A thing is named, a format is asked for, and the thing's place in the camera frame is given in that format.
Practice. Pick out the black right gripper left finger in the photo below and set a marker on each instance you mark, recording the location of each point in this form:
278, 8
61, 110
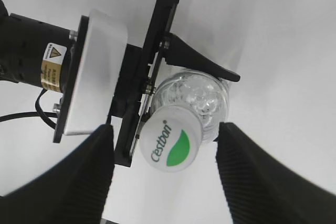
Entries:
73, 191

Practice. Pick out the clear Cestbon water bottle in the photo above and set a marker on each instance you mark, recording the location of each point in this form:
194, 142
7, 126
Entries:
206, 95

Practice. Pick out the white green bottle cap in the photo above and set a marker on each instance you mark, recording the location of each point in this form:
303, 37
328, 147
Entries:
170, 139

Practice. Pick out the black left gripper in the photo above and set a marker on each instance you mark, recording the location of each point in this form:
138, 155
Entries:
139, 70

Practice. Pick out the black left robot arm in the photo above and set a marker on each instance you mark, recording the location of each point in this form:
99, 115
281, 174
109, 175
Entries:
38, 54

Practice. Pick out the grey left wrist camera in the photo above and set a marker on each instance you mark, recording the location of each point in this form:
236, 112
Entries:
93, 75

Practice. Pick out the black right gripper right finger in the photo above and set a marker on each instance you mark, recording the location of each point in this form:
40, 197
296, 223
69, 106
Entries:
260, 189

